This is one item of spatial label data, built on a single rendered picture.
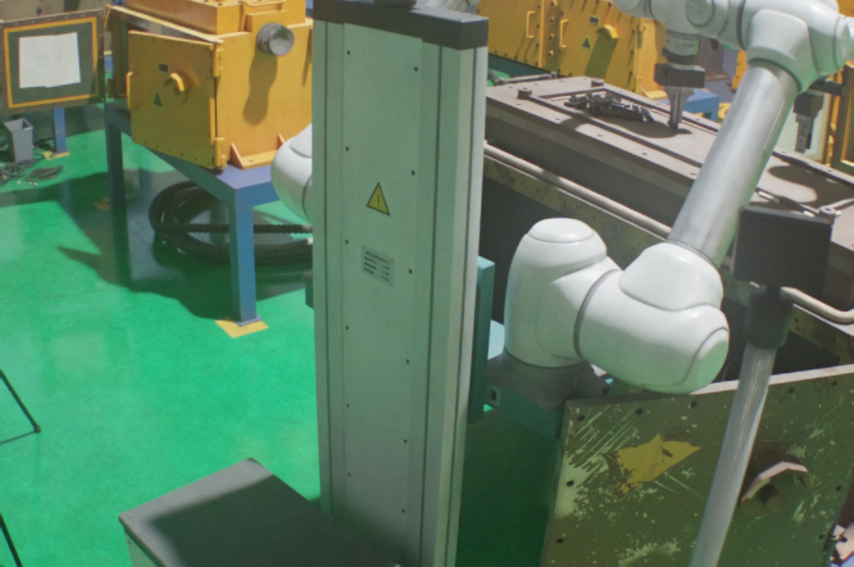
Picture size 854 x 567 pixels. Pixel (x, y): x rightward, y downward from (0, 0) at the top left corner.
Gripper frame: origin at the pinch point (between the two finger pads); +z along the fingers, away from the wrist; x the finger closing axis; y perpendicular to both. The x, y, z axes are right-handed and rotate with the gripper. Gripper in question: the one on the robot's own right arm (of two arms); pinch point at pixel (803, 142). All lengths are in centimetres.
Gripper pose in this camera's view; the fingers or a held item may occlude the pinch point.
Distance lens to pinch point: 234.8
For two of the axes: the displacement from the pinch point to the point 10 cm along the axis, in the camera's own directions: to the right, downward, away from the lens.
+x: -6.4, 3.1, -7.0
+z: -0.2, 9.1, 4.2
